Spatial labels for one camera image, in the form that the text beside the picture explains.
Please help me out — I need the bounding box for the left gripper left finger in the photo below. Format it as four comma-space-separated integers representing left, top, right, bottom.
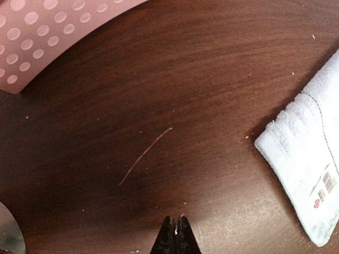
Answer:
150, 216, 176, 254

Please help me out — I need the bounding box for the light blue towel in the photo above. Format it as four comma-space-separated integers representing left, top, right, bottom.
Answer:
254, 53, 338, 247

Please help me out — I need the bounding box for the patterned ceramic mug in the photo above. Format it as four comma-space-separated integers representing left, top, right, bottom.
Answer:
0, 203, 26, 254

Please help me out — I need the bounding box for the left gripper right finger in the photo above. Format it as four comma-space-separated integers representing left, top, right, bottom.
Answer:
176, 215, 202, 254

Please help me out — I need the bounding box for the pink plastic basket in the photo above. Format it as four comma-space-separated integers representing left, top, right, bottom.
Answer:
1, 0, 144, 94

